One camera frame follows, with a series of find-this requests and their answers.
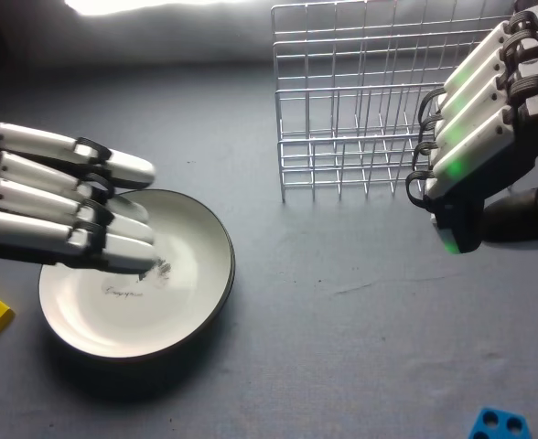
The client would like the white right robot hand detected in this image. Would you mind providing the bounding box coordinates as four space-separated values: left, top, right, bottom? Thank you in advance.
405 0 538 255

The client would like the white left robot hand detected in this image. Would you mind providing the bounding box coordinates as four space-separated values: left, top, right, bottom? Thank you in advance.
0 100 156 275

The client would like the white plate with script print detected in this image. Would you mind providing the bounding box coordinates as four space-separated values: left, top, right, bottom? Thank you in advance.
38 188 237 362

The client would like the white backdrop sheet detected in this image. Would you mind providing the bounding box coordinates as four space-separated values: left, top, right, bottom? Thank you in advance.
0 0 538 70

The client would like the grey table cloth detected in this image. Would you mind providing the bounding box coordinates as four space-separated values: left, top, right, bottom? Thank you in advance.
0 45 538 439

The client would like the blue block with holes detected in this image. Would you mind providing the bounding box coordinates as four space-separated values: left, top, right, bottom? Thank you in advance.
468 406 533 439

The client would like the silver wire dish rack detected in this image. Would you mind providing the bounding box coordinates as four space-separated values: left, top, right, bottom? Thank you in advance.
271 0 522 203

